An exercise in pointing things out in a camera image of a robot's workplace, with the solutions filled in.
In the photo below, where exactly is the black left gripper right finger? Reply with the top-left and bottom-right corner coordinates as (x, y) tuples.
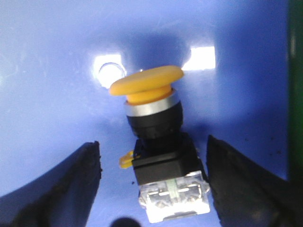
(206, 135), (303, 227)

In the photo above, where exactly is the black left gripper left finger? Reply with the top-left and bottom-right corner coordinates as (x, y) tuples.
(0, 141), (101, 227)

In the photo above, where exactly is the yellow mushroom push button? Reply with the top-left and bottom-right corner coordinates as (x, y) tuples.
(109, 66), (210, 223)

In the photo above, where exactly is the blue plastic bin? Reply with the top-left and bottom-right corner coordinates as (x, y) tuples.
(0, 0), (288, 227)

